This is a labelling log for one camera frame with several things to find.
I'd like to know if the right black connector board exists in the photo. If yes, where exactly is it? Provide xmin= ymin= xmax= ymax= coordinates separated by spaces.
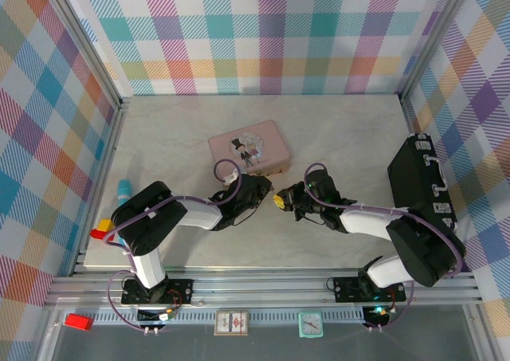
xmin=364 ymin=305 xmax=391 ymax=324

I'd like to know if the black hard case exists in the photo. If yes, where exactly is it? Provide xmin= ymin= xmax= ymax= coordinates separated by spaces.
xmin=386 ymin=133 xmax=459 ymax=234

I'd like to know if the perforated metal cable strip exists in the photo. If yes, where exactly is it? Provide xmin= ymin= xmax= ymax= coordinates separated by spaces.
xmin=94 ymin=311 xmax=367 ymax=324

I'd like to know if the left black connector board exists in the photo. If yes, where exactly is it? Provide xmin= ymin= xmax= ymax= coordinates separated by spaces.
xmin=137 ymin=308 xmax=177 ymax=323

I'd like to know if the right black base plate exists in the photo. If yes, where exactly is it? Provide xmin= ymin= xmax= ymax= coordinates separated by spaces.
xmin=332 ymin=276 xmax=407 ymax=303

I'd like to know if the pink tin box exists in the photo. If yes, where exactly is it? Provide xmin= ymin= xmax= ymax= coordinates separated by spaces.
xmin=208 ymin=120 xmax=292 ymax=178

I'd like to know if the teal cylinder tube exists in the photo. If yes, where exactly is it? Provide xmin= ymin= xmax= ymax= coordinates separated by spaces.
xmin=116 ymin=179 xmax=133 ymax=245

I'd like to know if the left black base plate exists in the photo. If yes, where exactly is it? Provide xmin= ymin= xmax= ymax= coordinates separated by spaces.
xmin=120 ymin=279 xmax=195 ymax=306

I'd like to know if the red plastic block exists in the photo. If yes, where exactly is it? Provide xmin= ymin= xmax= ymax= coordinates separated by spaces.
xmin=65 ymin=313 xmax=95 ymax=332

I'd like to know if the aluminium frame post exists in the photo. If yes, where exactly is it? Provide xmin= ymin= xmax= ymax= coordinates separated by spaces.
xmin=49 ymin=0 xmax=131 ymax=107
xmin=399 ymin=0 xmax=477 ymax=101

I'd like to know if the aluminium frame rail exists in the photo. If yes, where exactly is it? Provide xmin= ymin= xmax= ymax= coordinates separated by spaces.
xmin=44 ymin=265 xmax=484 ymax=311

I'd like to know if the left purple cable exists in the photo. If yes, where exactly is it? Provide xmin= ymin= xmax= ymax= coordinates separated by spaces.
xmin=104 ymin=159 xmax=245 ymax=333

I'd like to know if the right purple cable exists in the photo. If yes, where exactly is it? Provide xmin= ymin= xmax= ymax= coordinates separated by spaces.
xmin=304 ymin=162 xmax=466 ymax=333

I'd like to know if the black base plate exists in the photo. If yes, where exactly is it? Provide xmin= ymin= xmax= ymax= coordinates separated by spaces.
xmin=332 ymin=276 xmax=407 ymax=303
xmin=120 ymin=279 xmax=195 ymax=306

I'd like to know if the right aluminium frame post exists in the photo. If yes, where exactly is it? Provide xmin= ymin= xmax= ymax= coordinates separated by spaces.
xmin=399 ymin=0 xmax=477 ymax=101

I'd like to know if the playing card box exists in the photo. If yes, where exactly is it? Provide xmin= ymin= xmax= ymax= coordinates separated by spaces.
xmin=214 ymin=311 xmax=249 ymax=336

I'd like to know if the small teal clock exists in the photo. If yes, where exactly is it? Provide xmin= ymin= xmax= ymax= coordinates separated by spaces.
xmin=297 ymin=312 xmax=323 ymax=338

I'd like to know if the red yellow toy block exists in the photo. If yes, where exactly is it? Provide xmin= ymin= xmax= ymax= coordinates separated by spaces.
xmin=90 ymin=218 xmax=115 ymax=241

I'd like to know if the black connector board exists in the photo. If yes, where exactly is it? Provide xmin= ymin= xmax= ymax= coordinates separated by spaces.
xmin=364 ymin=305 xmax=391 ymax=324
xmin=137 ymin=308 xmax=177 ymax=323

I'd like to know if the purple cable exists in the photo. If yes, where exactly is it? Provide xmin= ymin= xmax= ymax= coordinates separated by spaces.
xmin=304 ymin=162 xmax=466 ymax=333
xmin=104 ymin=159 xmax=245 ymax=333

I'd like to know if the left aluminium frame post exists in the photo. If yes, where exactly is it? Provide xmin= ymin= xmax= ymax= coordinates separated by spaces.
xmin=49 ymin=0 xmax=131 ymax=107

